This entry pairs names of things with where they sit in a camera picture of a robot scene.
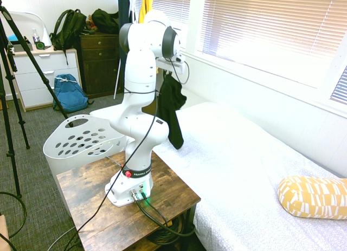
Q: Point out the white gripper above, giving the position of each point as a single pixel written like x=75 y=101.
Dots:
x=179 y=67

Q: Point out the black garment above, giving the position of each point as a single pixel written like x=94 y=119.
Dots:
x=170 y=104

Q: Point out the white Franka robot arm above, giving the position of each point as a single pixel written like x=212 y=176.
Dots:
x=138 y=72

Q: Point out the white perforated laundry basket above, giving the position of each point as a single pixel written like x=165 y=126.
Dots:
x=104 y=124

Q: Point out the black bag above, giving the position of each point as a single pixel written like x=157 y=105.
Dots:
x=104 y=19

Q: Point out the small white window blind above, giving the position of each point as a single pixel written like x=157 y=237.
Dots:
x=173 y=4

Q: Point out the yellow hanging garment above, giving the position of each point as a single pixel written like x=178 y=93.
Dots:
x=146 y=4

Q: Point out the dark wooden cabinet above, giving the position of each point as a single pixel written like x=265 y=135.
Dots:
x=93 y=69

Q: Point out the dark blue hanging garment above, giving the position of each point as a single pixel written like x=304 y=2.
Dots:
x=124 y=4

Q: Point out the brown stuffed toy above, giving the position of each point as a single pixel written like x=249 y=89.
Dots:
x=90 y=24

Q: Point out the blue backpack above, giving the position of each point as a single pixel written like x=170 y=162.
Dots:
x=69 y=95

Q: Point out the dark green backpack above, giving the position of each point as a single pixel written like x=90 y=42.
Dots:
x=69 y=28

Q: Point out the large white window blind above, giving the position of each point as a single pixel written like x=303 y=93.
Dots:
x=271 y=26

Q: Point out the white desk lamp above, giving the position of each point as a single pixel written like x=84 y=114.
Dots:
x=46 y=35

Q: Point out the green round object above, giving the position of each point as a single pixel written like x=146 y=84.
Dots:
x=40 y=45

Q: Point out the white bed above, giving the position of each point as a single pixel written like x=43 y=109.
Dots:
x=244 y=180

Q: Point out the clear plastic bottle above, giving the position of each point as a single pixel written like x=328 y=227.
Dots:
x=35 y=37

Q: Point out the white drawer dresser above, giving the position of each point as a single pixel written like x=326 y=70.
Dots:
x=29 y=80

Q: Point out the rustic wooden side table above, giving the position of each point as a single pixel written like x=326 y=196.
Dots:
x=89 y=196

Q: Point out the grey box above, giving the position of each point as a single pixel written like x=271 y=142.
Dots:
x=20 y=47

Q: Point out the teal flat object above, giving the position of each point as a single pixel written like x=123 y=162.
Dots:
x=12 y=38

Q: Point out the narrow white window blind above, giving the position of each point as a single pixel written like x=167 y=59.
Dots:
x=340 y=88

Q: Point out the yellow white patterned pillow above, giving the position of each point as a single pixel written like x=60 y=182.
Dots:
x=314 y=196

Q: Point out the brown cardboard piece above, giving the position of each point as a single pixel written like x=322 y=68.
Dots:
x=3 y=229

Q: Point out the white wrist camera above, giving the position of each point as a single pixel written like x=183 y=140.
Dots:
x=179 y=57

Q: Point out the black camera tripod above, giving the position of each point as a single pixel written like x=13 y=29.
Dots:
x=11 y=80

